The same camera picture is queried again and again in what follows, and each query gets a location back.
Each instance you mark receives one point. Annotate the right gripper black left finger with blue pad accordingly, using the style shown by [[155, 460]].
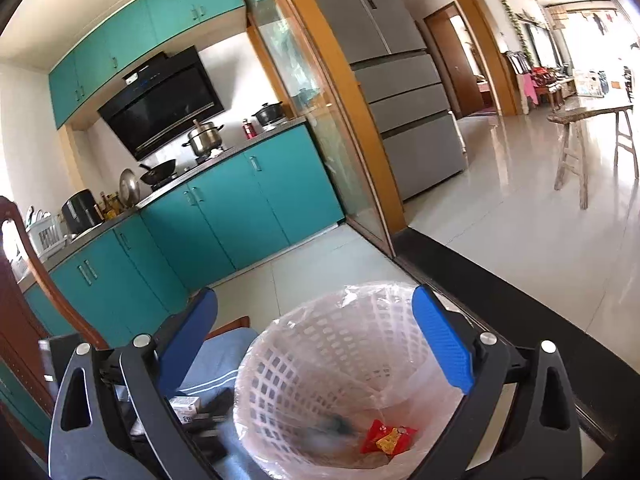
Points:
[[112, 418]]

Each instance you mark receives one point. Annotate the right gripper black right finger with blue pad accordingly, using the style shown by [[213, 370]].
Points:
[[517, 417]]

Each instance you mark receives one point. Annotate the red snack wrapper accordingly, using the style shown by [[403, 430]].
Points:
[[389, 440]]

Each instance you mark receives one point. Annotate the teal lower kitchen cabinets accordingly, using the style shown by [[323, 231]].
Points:
[[266, 196]]

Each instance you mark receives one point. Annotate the white lattice trash basket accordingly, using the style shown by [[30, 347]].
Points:
[[340, 374]]

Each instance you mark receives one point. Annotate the small white printed carton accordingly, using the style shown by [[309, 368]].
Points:
[[185, 407]]

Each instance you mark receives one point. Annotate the blue striped seat cloth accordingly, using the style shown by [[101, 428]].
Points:
[[220, 364]]

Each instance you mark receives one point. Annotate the brown wooden chair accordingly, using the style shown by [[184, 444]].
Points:
[[30, 411]]

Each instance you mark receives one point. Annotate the white dish rack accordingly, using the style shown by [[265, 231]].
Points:
[[45, 233]]

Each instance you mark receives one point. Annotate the black air fryer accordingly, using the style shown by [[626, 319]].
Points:
[[81, 212]]

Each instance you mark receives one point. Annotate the black wok pan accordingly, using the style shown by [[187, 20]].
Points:
[[158, 173]]

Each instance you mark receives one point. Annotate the steel stock pot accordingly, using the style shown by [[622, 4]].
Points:
[[203, 138]]

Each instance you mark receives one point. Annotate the red canister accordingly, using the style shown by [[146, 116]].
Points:
[[249, 129]]

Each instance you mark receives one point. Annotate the black range hood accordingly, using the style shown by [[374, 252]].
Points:
[[169, 95]]

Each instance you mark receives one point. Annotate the black casserole pot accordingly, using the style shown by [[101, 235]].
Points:
[[270, 113]]

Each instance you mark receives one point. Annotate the wood-framed glass sliding door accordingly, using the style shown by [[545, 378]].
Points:
[[317, 83]]

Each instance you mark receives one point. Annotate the grey multi-door refrigerator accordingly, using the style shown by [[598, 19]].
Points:
[[403, 89]]

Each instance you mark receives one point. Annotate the teal upper wall cabinets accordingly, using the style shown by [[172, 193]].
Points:
[[123, 38]]

